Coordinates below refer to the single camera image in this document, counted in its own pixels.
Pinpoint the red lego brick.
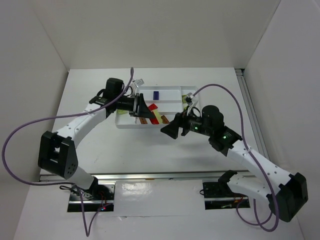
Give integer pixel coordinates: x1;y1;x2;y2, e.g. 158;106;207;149
148;103;158;113

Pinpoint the orange lego plate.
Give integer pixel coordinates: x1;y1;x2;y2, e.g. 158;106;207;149
139;117;148;125
160;115;170;125

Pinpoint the yellow-green square lego brick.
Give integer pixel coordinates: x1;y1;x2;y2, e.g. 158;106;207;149
117;109;128;115

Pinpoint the red and yellow lego block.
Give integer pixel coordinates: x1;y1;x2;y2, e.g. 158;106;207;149
150;109;162;125

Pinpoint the purple lego brick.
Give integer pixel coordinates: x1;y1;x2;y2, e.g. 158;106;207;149
153;91;159;101

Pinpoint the yellow-green long lego brick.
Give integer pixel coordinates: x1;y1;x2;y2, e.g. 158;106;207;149
181;94;188;104

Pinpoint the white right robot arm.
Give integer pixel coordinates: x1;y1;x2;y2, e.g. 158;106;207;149
160;105;308;223

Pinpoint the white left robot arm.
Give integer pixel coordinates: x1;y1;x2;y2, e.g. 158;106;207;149
38;78;153;196

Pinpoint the white divided sorting tray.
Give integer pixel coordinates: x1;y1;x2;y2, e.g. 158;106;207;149
114;86;198;129

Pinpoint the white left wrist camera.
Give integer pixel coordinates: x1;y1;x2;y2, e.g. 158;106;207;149
130;78;145;94

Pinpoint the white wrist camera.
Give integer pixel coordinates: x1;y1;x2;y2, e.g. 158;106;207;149
187;92;199;115
130;78;145;94

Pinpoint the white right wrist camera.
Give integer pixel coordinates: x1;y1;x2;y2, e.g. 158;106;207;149
187;92;199;115

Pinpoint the aluminium front rail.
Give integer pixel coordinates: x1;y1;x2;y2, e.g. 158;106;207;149
39;171;254;182

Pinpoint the aluminium side rail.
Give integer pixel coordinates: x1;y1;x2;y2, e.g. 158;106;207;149
234;68;265;155

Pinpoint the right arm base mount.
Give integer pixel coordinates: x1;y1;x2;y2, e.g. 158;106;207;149
199;182;250;210

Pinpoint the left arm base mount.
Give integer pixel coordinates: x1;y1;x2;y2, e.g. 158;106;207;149
59;183;116;213

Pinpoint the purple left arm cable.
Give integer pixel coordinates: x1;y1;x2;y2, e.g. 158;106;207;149
1;67;136;237

